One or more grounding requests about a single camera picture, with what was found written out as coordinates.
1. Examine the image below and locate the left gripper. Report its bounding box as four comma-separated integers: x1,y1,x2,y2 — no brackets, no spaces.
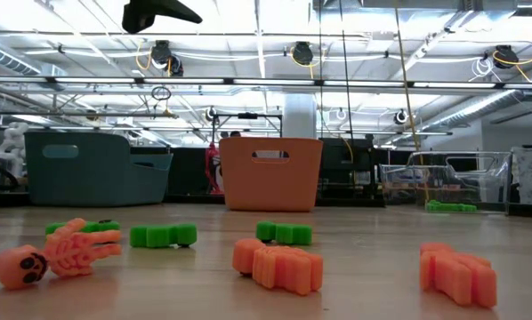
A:
122,0,204,35

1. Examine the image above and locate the orange skeleton toy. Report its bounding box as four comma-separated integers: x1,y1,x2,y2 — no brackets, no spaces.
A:
418,242,498,309
0,216,123,292
232,238,325,298

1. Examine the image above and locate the long ceiling light bar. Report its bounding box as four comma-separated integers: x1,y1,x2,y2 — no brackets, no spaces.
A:
0,76,532,90

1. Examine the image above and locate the white round pillar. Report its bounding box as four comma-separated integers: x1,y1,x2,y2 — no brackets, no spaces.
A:
283,92,318,140

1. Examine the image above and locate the black cabinet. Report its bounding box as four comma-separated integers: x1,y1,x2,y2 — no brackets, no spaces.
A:
167,148,210,197

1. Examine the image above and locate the teal plastic bin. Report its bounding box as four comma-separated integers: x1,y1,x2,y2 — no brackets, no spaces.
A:
23,131,174,208

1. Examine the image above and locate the orange plastic bin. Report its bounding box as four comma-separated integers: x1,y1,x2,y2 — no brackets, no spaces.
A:
218,136,325,213

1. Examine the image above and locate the white robot figure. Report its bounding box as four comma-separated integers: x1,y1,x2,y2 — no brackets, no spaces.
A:
0,121,30,179

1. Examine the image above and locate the black shelf unit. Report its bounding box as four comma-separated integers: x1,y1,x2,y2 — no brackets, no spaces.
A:
322,138,382,206

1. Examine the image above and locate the clear plastic bin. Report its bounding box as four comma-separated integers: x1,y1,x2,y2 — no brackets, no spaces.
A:
378,150,514,215

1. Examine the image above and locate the black ceiling cable reel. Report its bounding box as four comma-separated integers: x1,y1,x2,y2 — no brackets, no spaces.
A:
149,39,185,77
291,41,315,67
492,44,520,70

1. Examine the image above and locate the black metal rack frame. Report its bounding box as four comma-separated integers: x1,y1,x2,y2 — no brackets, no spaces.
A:
210,112,284,140

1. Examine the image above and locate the silver ventilation duct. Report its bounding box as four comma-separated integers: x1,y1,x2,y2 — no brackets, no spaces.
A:
419,73,532,131
0,38,68,77

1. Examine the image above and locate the yellow cable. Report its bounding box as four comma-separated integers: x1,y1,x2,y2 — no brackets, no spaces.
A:
392,8,431,209

